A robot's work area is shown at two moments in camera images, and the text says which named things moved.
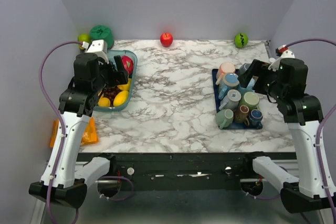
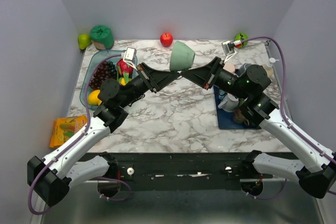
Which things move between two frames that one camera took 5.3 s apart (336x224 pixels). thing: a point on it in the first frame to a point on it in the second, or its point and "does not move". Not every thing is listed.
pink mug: [224, 67] does not move
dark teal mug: [243, 68] does not move
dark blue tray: [234, 126] does not move
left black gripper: [121, 76] to [157, 78]
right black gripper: [263, 70] to [202, 76]
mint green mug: [224, 118] to [181, 57]
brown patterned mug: [241, 116] does not move
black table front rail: [185, 171] does not move
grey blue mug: [230, 100] does not move
